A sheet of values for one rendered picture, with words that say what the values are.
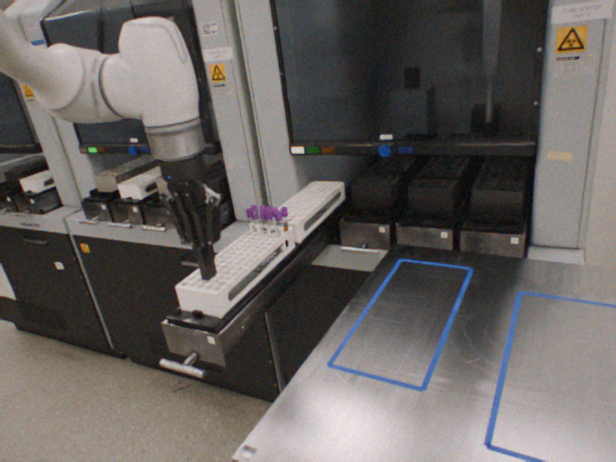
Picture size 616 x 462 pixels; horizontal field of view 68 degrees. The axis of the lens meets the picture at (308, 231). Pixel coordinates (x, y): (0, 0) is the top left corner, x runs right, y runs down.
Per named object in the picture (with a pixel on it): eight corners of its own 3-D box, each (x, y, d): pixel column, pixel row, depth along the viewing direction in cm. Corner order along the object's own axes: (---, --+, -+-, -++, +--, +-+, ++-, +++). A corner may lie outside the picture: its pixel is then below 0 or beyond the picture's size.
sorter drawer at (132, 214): (227, 164, 216) (224, 146, 212) (252, 165, 210) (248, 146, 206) (105, 227, 158) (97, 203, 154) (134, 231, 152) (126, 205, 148)
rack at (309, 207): (315, 201, 137) (313, 181, 135) (346, 202, 133) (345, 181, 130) (264, 244, 114) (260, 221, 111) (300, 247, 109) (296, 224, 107)
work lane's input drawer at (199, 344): (317, 216, 144) (313, 189, 140) (358, 219, 138) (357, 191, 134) (153, 368, 86) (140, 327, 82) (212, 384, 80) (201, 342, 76)
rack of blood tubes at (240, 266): (261, 247, 112) (257, 224, 110) (297, 251, 108) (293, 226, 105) (181, 314, 89) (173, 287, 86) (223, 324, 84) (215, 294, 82)
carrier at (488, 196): (522, 213, 108) (524, 188, 105) (522, 215, 106) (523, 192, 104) (471, 209, 113) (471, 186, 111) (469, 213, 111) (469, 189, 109)
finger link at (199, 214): (197, 183, 82) (203, 183, 81) (211, 240, 86) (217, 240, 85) (182, 191, 79) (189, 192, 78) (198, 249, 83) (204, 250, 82)
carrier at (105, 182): (124, 190, 167) (119, 174, 164) (119, 192, 165) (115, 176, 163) (102, 189, 172) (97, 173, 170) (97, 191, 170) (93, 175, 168)
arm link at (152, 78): (215, 112, 78) (152, 116, 83) (195, 12, 72) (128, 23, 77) (180, 126, 69) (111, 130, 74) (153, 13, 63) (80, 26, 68)
